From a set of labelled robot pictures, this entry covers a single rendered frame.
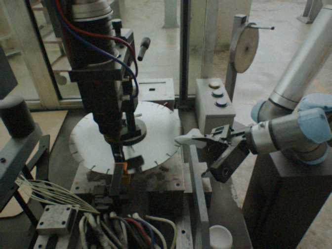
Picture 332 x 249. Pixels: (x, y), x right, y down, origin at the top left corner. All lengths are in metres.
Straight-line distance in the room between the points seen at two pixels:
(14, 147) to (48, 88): 0.66
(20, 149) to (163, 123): 0.38
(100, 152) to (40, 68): 0.64
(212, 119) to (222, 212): 0.32
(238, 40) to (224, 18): 2.26
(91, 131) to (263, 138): 0.47
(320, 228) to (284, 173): 0.92
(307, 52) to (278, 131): 0.22
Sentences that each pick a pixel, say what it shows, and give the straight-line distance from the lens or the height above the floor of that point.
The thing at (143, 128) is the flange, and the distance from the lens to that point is 0.70.
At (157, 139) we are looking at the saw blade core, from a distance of 0.68.
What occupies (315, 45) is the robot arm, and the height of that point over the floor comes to 1.18.
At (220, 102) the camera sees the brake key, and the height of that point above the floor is 0.91.
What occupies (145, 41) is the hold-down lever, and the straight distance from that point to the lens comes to 0.55.
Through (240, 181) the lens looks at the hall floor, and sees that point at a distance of 1.86.
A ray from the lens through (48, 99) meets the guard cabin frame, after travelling 1.28.
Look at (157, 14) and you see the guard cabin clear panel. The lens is 1.04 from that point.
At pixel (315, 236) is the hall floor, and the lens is 1.77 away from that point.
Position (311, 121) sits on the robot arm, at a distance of 0.58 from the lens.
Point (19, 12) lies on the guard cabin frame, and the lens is 1.15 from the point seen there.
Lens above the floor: 1.39
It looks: 38 degrees down
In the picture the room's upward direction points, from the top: 2 degrees counter-clockwise
